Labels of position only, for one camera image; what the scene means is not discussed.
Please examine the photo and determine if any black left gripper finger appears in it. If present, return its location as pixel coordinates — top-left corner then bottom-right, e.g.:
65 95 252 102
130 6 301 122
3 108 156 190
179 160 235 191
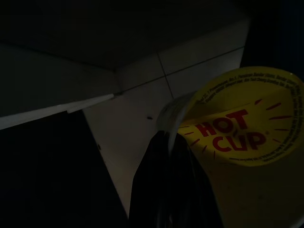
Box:
128 130 222 228

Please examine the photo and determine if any yellow hot cup noodle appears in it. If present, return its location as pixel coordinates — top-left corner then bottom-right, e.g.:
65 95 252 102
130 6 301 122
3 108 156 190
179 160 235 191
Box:
158 66 304 228

